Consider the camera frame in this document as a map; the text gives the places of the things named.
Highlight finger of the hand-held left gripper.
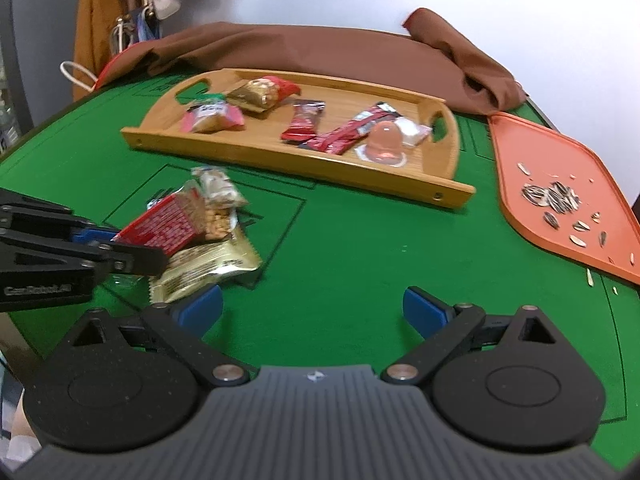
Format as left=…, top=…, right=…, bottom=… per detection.
left=0, top=231, right=169, bottom=278
left=0, top=189, right=122, bottom=244

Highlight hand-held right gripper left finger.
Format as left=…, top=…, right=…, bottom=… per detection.
left=72, top=284, right=258, bottom=387

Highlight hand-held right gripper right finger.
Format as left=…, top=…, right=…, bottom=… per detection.
left=380, top=285, right=558, bottom=386

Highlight pink snack packet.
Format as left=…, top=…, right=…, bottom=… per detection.
left=180, top=92, right=246, bottom=134

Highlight wooden serving tray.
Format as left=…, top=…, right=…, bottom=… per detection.
left=121, top=68, right=476, bottom=210

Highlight pink jelly cup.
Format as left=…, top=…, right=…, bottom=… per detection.
left=354, top=121, right=407, bottom=168

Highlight clear plastic snack packet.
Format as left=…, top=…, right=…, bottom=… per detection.
left=395, top=116, right=433, bottom=148

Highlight dark red snack packet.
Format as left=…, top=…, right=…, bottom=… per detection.
left=281, top=100, right=326, bottom=142

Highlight gold snack packet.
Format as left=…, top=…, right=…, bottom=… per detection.
left=149, top=225, right=263, bottom=305

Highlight orange white peanut packet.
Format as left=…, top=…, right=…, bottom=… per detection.
left=146, top=198, right=240, bottom=243

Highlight clear white nut packet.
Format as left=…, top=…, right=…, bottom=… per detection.
left=191, top=166, right=249, bottom=208

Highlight pile of sunflower seeds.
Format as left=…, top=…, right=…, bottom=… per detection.
left=515, top=160, right=618, bottom=263

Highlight orange plastic tray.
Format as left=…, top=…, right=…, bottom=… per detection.
left=487, top=112, right=640, bottom=286

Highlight long red snack packet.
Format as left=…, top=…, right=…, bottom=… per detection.
left=300, top=101, right=401, bottom=156

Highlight red gold peanut packet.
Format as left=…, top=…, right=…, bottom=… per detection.
left=226, top=75, right=302, bottom=113

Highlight brown cloth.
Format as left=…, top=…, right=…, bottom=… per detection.
left=95, top=7, right=528, bottom=116

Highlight white cord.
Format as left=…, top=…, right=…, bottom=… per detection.
left=60, top=61, right=98, bottom=92

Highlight grey cords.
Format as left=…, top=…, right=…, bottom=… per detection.
left=110, top=15, right=136, bottom=56

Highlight blue lanyard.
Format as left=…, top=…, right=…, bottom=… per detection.
left=137, top=12, right=161, bottom=43

